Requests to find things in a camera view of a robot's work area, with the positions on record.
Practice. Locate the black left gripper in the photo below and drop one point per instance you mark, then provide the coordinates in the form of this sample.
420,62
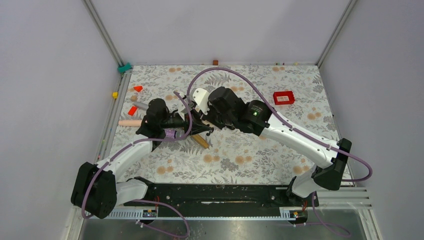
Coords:
196,127

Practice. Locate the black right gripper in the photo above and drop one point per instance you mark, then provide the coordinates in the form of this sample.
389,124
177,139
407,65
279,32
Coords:
208,117

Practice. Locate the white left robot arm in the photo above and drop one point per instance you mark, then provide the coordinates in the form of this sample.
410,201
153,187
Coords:
96,189

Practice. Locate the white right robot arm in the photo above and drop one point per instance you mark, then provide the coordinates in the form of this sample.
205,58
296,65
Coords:
255,117

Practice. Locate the gold microphone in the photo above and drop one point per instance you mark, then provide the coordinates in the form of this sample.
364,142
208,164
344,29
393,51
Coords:
201,141

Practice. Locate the purple glitter microphone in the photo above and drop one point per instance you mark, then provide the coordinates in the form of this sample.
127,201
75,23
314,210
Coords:
174,133

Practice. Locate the silver microphone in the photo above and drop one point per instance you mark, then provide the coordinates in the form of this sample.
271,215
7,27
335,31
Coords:
141,105

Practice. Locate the pink microphone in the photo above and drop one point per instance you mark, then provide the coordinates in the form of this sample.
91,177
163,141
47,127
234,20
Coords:
130,123

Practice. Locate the red rectangular block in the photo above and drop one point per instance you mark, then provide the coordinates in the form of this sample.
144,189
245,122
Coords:
132,110

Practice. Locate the red box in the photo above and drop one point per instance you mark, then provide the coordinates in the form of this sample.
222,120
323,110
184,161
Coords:
283,97

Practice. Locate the tan wooden cube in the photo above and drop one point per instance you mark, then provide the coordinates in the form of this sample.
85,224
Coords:
134,98

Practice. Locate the red triangular block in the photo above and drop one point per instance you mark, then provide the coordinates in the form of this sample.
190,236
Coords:
138,88

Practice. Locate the yellow cube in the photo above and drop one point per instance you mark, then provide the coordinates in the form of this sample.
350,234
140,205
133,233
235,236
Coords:
115,95

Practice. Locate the teal curved block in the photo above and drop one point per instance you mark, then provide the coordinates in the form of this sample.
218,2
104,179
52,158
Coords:
124,68

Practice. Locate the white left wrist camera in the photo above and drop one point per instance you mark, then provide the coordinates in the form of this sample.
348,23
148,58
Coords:
182,110

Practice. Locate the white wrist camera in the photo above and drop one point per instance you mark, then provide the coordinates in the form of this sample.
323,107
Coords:
182,110
201,97

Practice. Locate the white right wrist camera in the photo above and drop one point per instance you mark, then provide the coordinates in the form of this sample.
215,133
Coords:
201,97

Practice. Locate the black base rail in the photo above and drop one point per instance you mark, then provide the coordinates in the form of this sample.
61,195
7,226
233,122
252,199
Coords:
216,200

